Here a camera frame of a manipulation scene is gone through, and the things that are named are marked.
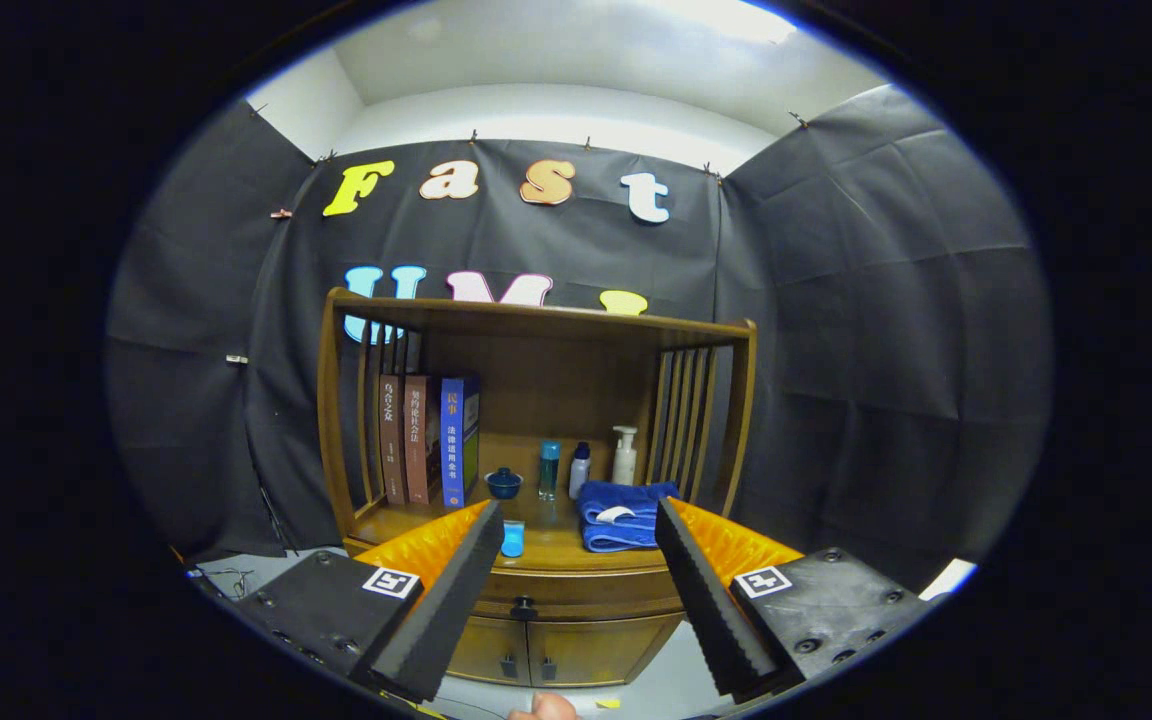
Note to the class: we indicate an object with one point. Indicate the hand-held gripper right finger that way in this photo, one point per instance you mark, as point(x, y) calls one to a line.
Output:
point(706, 605)

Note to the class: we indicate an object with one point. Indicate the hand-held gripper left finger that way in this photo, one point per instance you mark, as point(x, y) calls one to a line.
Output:
point(451, 605)

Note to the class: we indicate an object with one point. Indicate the blue cosmetic tube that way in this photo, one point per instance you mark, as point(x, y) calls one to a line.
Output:
point(513, 542)

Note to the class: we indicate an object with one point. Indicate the wooden cabinet door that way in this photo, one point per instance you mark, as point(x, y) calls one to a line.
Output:
point(601, 648)
point(491, 652)

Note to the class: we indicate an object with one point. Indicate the wooden countertop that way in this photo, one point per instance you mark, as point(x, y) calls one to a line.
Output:
point(558, 542)

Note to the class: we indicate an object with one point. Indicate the wooden cabinet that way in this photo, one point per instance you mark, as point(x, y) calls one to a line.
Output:
point(576, 385)

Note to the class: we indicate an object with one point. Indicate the blue folded towel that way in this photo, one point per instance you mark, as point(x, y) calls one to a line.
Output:
point(611, 538)

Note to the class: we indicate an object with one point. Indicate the dark blue lidded teacup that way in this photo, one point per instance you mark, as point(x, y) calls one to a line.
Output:
point(504, 485)

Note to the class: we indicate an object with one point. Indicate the reddish brown book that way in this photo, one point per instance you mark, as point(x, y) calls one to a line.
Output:
point(421, 450)

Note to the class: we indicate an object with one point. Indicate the blue book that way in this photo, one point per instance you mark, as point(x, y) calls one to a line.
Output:
point(453, 445)

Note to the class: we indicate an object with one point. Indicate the white pump bottle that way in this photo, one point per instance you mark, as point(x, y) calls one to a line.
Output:
point(624, 466)

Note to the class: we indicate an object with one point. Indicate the clear teal bottle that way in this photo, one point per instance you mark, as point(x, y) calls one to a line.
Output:
point(548, 472)

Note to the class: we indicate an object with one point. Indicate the dark brown book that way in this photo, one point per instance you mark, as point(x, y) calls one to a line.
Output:
point(392, 450)

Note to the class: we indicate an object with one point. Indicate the white bottle with blue cap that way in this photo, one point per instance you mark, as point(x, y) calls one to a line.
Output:
point(579, 475)

